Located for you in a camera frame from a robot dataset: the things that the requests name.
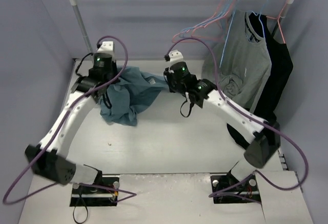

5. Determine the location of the blue t shirt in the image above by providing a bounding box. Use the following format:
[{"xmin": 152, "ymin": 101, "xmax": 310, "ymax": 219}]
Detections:
[{"xmin": 99, "ymin": 67, "xmax": 169, "ymax": 127}]

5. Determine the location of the pink wire hanger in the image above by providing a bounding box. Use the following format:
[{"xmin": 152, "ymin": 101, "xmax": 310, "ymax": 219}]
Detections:
[
  {"xmin": 171, "ymin": 0, "xmax": 233, "ymax": 44},
  {"xmin": 191, "ymin": 0, "xmax": 237, "ymax": 42}
]

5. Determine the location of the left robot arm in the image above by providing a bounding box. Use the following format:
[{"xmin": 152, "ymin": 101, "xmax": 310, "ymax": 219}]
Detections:
[{"xmin": 25, "ymin": 51, "xmax": 118, "ymax": 193}]

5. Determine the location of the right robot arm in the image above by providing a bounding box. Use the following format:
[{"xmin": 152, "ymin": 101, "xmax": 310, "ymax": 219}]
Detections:
[{"xmin": 163, "ymin": 62, "xmax": 280, "ymax": 189}]

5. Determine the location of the blue hanger holding tank top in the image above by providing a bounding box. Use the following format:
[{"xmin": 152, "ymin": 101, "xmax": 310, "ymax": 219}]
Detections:
[{"xmin": 250, "ymin": 0, "xmax": 271, "ymax": 39}]

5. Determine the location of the pink hanger at rack end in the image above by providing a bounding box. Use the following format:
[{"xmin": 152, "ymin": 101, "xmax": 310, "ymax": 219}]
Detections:
[{"xmin": 267, "ymin": 0, "xmax": 290, "ymax": 44}]

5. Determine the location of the grey sweatshirt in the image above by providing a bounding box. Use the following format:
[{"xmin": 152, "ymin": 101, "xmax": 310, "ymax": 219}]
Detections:
[{"xmin": 212, "ymin": 10, "xmax": 272, "ymax": 112}]

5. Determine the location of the black tank top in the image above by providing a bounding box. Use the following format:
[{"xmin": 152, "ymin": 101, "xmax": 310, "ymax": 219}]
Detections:
[{"xmin": 227, "ymin": 13, "xmax": 294, "ymax": 153}]

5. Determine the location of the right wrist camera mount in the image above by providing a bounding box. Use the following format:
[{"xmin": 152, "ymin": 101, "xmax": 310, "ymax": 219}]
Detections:
[{"xmin": 164, "ymin": 50, "xmax": 183, "ymax": 64}]

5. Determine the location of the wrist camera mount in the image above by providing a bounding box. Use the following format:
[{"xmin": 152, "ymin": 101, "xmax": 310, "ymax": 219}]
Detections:
[
  {"xmin": 97, "ymin": 41, "xmax": 115, "ymax": 56},
  {"xmin": 164, "ymin": 50, "xmax": 183, "ymax": 64}
]

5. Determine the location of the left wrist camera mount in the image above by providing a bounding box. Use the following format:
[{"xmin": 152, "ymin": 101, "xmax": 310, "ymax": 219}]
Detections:
[{"xmin": 97, "ymin": 41, "xmax": 115, "ymax": 56}]

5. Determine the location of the blue wire hanger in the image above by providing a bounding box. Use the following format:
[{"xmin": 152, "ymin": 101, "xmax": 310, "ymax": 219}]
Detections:
[{"xmin": 172, "ymin": 0, "xmax": 240, "ymax": 42}]

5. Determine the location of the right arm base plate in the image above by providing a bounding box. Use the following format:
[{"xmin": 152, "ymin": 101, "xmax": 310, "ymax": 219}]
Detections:
[{"xmin": 210, "ymin": 174, "xmax": 261, "ymax": 205}]

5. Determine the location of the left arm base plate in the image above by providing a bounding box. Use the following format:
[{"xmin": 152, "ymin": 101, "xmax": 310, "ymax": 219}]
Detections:
[{"xmin": 70, "ymin": 186, "xmax": 118, "ymax": 207}]

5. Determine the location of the black looped cable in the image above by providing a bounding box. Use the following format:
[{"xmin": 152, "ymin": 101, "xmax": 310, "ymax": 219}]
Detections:
[{"xmin": 72, "ymin": 182, "xmax": 89, "ymax": 223}]

